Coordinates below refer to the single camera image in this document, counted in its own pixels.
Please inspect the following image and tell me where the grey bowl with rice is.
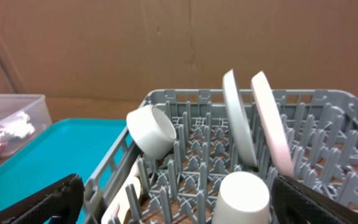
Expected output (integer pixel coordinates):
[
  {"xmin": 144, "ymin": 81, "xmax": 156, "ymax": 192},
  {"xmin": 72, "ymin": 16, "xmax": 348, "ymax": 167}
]
[{"xmin": 126, "ymin": 105, "xmax": 177, "ymax": 159}]

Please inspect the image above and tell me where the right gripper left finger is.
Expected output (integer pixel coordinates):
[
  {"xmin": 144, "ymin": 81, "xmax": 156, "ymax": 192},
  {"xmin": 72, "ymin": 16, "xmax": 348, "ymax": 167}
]
[{"xmin": 0, "ymin": 174, "xmax": 85, "ymax": 224}]

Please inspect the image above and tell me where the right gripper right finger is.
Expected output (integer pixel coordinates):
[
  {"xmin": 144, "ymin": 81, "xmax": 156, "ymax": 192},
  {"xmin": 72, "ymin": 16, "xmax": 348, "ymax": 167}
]
[{"xmin": 271, "ymin": 175, "xmax": 358, "ymax": 224}]

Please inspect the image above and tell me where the teal serving tray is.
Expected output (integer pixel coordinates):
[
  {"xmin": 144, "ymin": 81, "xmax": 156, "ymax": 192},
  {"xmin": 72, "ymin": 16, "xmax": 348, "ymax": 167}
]
[{"xmin": 0, "ymin": 119, "xmax": 140, "ymax": 223}]

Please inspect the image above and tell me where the grey dishwasher rack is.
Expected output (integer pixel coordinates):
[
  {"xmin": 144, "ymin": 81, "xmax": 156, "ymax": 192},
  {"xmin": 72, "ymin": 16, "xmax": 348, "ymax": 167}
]
[{"xmin": 82, "ymin": 88, "xmax": 358, "ymax": 224}]

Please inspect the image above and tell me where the grey plate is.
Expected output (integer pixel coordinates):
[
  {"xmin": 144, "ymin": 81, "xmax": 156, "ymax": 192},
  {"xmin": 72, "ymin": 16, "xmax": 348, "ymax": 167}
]
[{"xmin": 223, "ymin": 69, "xmax": 257, "ymax": 167}]

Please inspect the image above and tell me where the clear plastic bin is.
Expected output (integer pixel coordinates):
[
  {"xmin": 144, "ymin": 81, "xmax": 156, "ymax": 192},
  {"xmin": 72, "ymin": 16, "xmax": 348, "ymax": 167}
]
[{"xmin": 0, "ymin": 94, "xmax": 52, "ymax": 160}]

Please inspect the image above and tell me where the cardboard wall panel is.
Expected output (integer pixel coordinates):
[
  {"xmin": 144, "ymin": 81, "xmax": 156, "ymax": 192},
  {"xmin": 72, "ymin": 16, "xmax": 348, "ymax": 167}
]
[{"xmin": 0, "ymin": 0, "xmax": 358, "ymax": 120}]

